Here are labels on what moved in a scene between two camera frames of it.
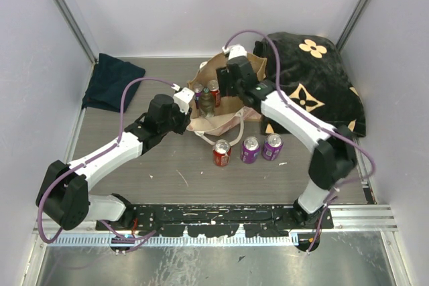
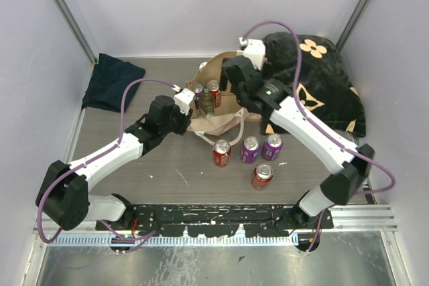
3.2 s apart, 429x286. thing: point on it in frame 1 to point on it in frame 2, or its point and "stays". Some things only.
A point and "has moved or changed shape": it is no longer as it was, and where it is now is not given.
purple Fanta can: (273, 146) stays
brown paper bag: (259, 63) has moved or changed shape
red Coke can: (213, 86) stays
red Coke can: (222, 153) stays
